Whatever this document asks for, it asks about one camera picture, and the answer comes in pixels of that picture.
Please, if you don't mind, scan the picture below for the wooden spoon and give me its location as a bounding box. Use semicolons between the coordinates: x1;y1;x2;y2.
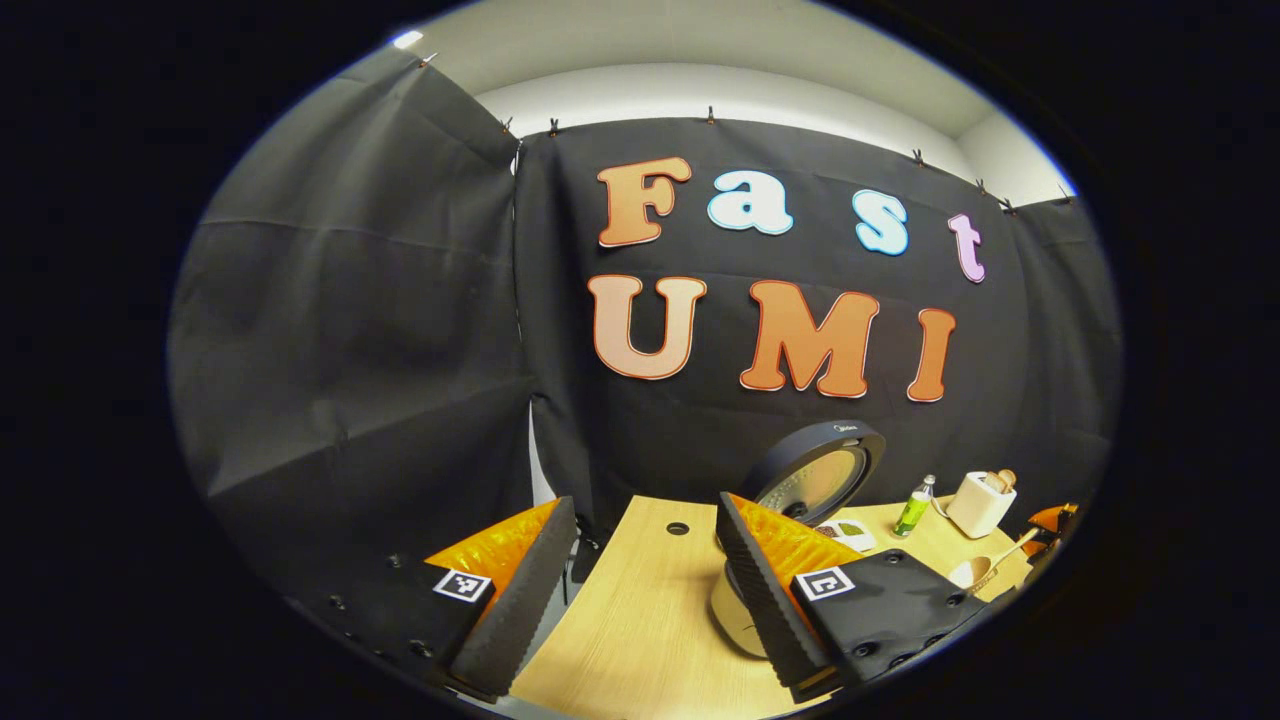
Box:
947;526;1042;592

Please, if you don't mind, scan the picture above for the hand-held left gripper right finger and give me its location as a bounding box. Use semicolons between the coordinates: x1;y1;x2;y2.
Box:
715;491;992;704

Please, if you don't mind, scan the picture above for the black backdrop cloth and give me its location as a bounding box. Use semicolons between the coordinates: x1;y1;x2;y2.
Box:
168;45;1123;601

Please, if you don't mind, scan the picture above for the dark grey rice cooker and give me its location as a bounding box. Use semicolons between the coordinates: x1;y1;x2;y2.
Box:
709;419;888;662

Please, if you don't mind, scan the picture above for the white toaster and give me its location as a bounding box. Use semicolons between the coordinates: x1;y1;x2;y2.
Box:
944;470;1019;540

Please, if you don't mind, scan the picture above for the green drink bottle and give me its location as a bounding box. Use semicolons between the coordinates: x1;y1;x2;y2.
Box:
891;474;938;540

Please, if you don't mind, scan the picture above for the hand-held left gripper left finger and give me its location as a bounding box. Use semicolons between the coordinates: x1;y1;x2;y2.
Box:
288;496;580;703

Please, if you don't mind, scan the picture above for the rectangular dish with beans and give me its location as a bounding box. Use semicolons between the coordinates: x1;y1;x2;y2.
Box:
814;519;877;554

